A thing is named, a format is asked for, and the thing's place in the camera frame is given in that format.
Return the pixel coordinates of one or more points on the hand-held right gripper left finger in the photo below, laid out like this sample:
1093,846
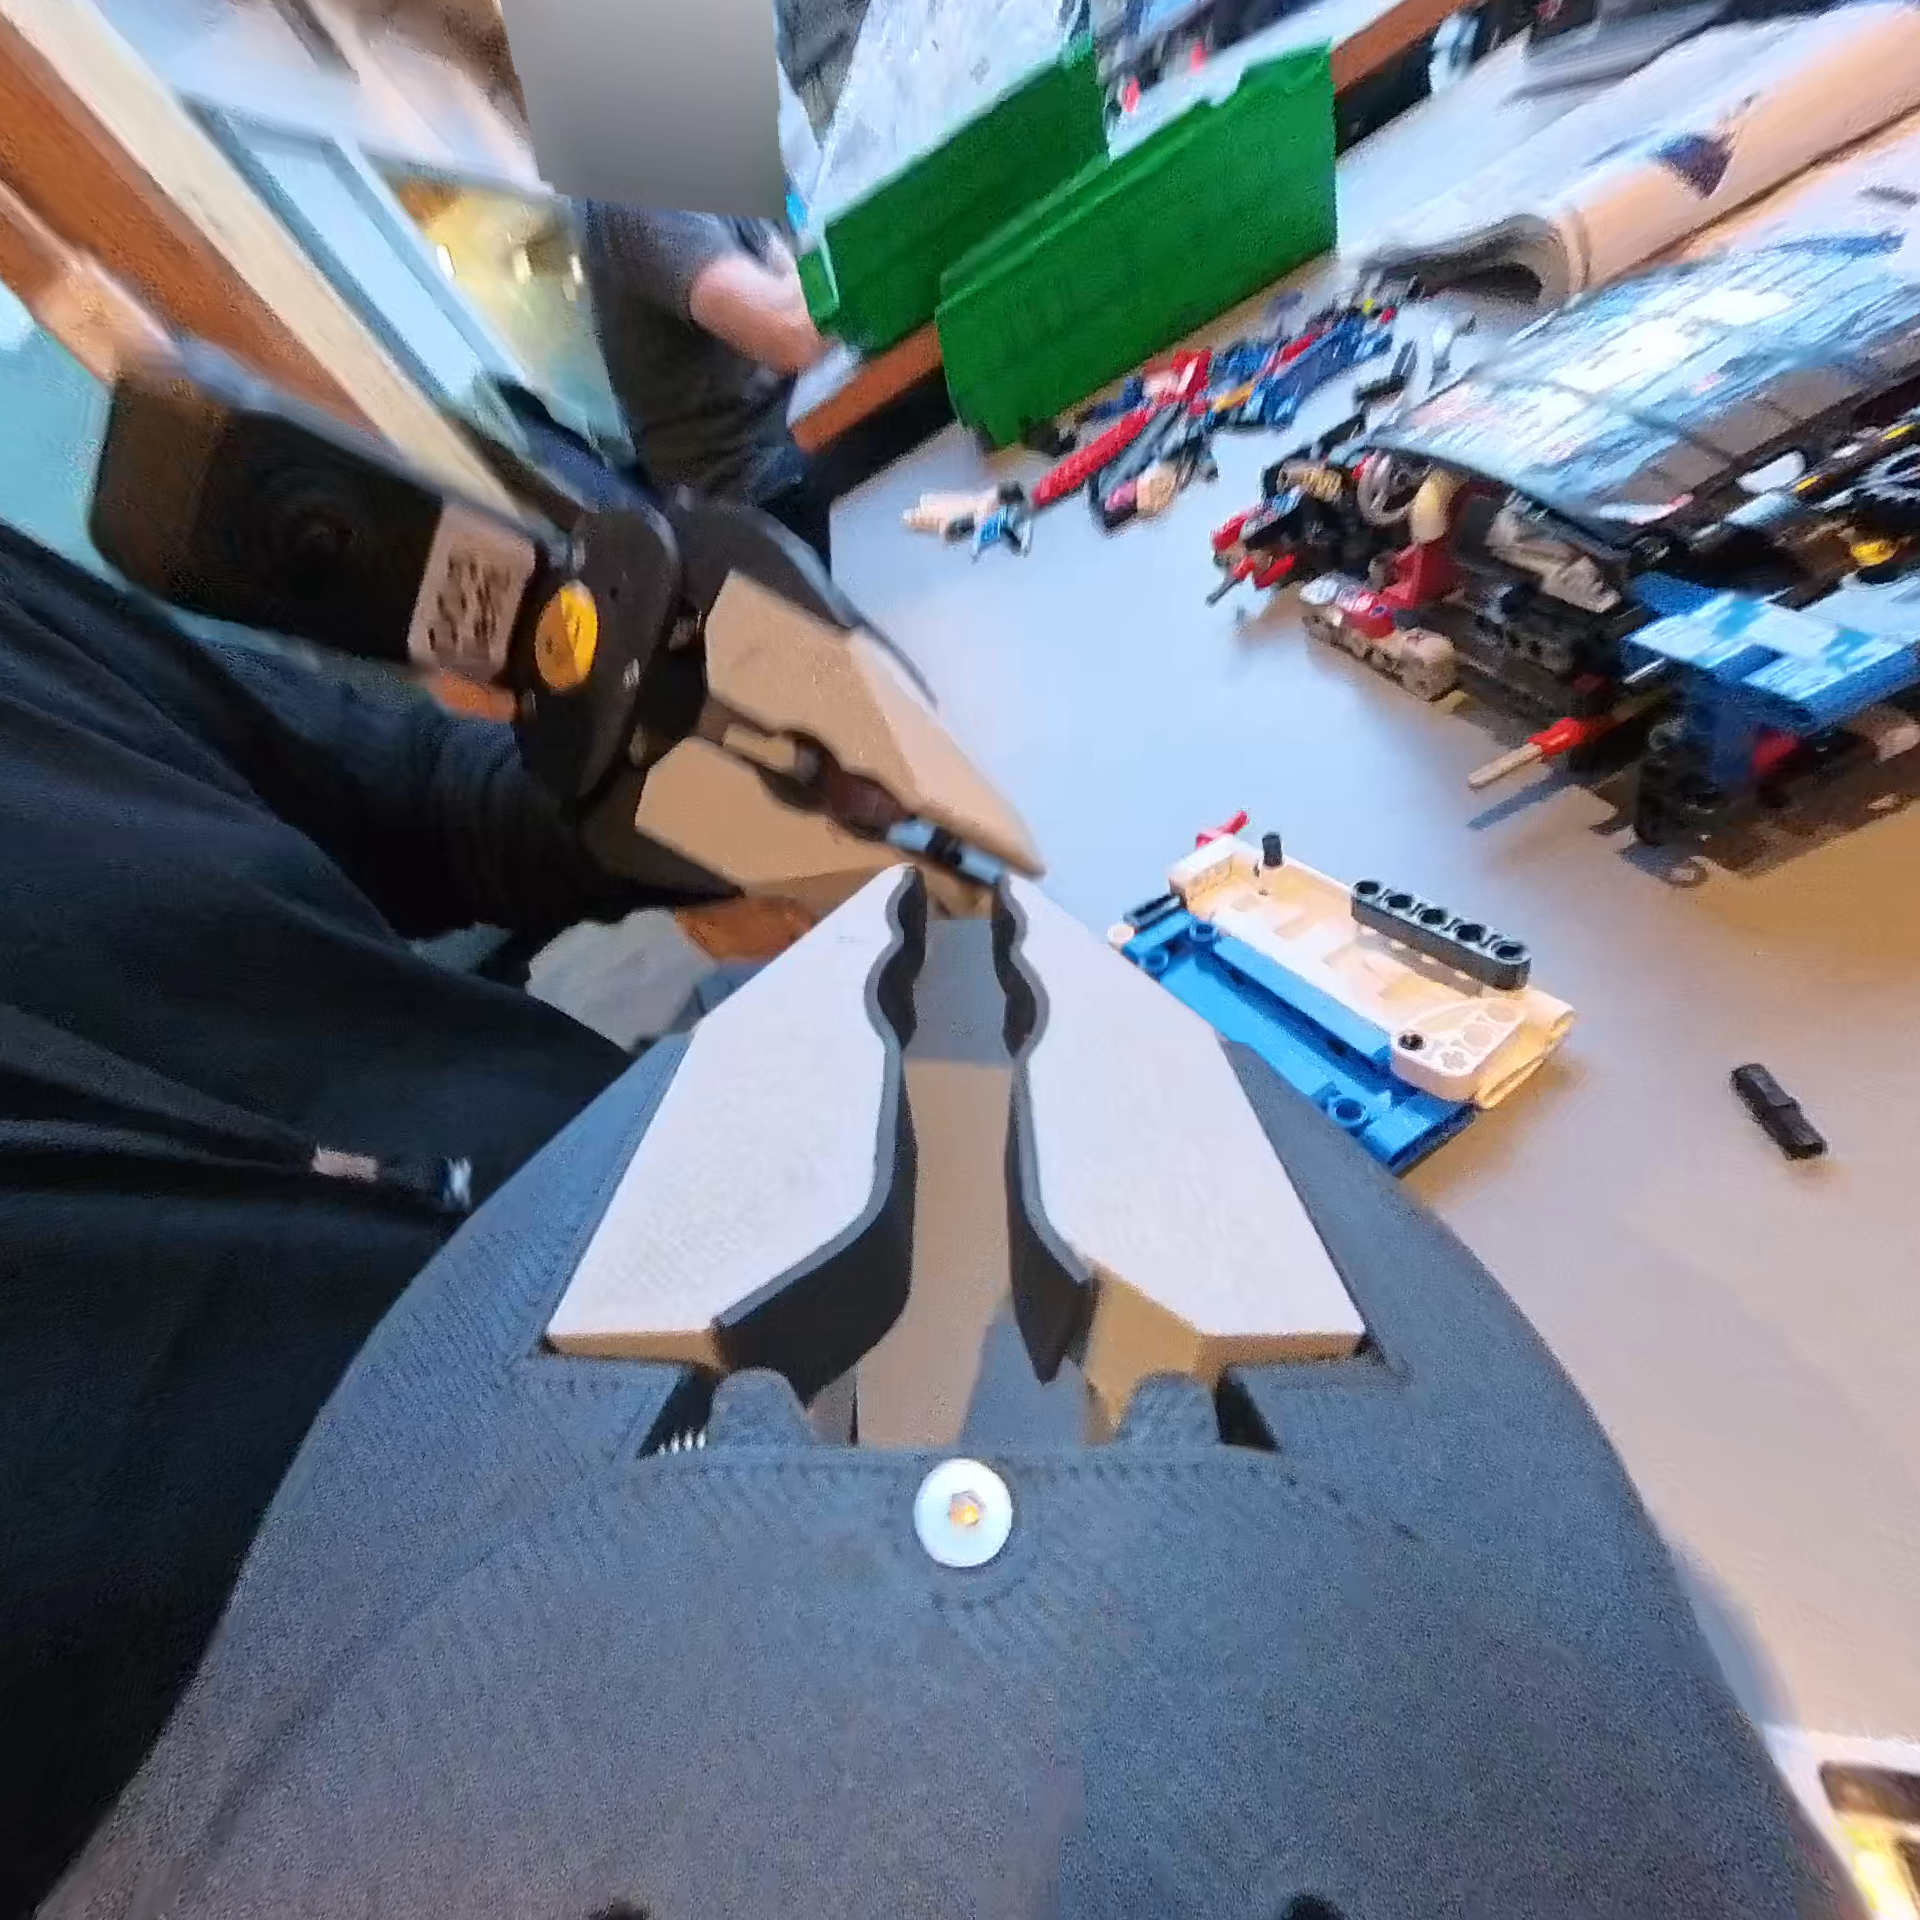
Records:
751,1171

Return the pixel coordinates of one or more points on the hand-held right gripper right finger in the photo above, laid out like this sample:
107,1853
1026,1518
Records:
1184,1184

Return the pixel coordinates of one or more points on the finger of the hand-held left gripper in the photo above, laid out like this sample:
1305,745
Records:
751,841
841,675

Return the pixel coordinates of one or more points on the blue white lego panel assembly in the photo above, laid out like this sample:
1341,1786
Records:
1351,990

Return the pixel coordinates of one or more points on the pile of small lego pieces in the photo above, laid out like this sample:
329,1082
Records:
1201,405

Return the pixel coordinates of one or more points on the person's left forearm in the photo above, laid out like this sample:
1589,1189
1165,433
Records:
300,781

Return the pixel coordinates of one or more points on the grey desk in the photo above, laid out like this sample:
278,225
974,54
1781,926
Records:
1201,1351

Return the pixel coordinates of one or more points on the black badge reel with clip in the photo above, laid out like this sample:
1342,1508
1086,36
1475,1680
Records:
390,1178

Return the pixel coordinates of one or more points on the green plastic bin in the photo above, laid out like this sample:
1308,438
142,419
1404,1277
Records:
1141,271
961,225

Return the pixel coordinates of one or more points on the person's black jacket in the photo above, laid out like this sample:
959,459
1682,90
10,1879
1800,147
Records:
151,1351

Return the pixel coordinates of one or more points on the lego race car model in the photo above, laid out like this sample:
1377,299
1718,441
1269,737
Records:
1650,525

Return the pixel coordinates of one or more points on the holographic sticker sheet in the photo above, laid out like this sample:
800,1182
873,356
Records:
1875,1844

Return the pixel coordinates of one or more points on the lego instruction booklet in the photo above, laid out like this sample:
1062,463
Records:
1650,150

